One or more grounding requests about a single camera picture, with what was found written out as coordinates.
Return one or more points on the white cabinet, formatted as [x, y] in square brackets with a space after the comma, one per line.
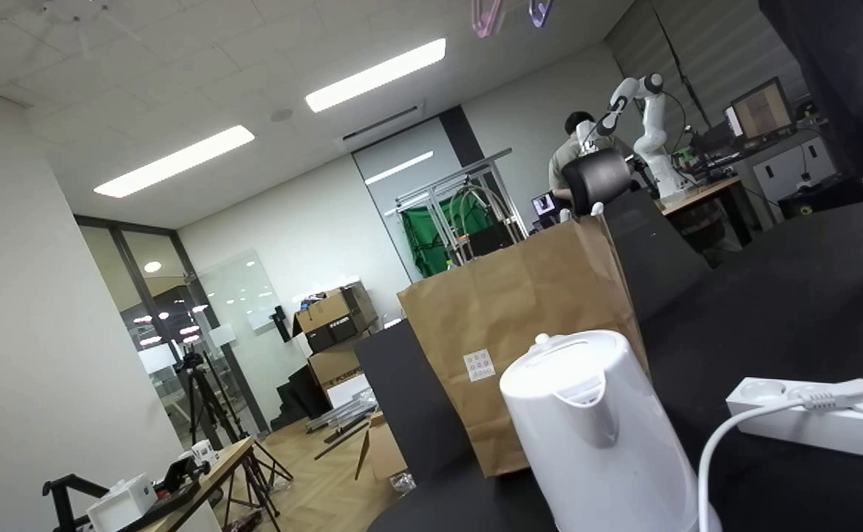
[795, 165]

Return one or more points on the green cloth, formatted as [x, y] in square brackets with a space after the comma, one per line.
[426, 241]

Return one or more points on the black office chair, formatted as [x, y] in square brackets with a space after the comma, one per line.
[597, 179]

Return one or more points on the pink clothes hanger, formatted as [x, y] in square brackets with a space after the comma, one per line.
[479, 25]

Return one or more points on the metal clothes rack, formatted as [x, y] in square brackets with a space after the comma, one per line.
[494, 192]

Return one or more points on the purple clothes hanger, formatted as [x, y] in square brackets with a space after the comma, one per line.
[537, 13]

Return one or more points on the white power strip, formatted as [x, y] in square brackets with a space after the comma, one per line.
[826, 430]

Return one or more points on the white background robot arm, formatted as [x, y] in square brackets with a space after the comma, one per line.
[655, 128]

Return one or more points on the wooden desk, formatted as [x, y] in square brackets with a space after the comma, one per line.
[699, 192]

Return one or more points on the white electric kettle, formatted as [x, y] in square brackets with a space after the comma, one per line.
[588, 431]

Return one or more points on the small cardboard box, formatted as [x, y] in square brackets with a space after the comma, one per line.
[336, 365]

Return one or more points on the computer monitor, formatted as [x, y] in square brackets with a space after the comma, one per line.
[757, 108]

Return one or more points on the wooden folding table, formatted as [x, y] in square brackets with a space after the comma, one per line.
[210, 476]

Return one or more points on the long ceiling light strip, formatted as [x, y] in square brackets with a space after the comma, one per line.
[175, 161]
[376, 75]

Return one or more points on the black camera tripod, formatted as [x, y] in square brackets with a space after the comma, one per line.
[201, 393]

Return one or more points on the person in grey shirt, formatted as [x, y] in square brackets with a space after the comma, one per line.
[568, 151]

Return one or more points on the brown paper bag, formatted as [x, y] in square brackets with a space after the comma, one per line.
[509, 326]

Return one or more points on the black hanging garment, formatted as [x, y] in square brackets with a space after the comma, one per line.
[846, 88]

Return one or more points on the small white box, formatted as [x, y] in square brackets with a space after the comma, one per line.
[121, 504]

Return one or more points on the large cardboard box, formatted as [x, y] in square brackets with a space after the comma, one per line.
[331, 313]

